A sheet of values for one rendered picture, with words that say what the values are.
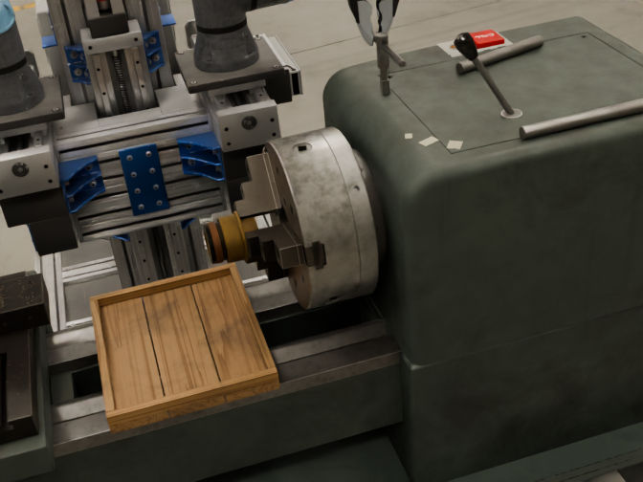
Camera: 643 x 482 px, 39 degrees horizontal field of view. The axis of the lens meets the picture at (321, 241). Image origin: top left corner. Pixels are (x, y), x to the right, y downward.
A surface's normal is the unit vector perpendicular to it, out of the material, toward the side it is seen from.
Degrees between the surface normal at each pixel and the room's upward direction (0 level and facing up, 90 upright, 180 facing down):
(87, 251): 0
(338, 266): 89
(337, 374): 90
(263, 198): 50
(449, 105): 0
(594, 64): 0
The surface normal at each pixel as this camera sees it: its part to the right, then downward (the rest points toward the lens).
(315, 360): -0.08, -0.83
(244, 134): 0.28, 0.51
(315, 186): 0.11, -0.34
